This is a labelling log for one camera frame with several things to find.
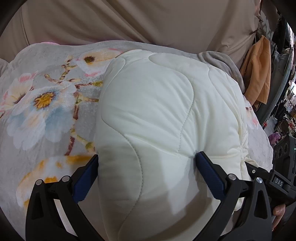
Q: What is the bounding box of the cream quilted jacket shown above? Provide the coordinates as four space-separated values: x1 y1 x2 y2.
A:
95 50 249 240

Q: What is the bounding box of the person's right hand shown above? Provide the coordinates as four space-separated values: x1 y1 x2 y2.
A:
272 204 285 230

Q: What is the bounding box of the orange hanging garment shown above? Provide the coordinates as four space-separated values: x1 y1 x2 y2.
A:
240 36 271 111

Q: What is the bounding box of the grey floral fleece blanket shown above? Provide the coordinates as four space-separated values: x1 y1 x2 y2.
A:
0 40 275 241

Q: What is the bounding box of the beige draped curtain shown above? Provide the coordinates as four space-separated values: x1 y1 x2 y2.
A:
1 1 260 64

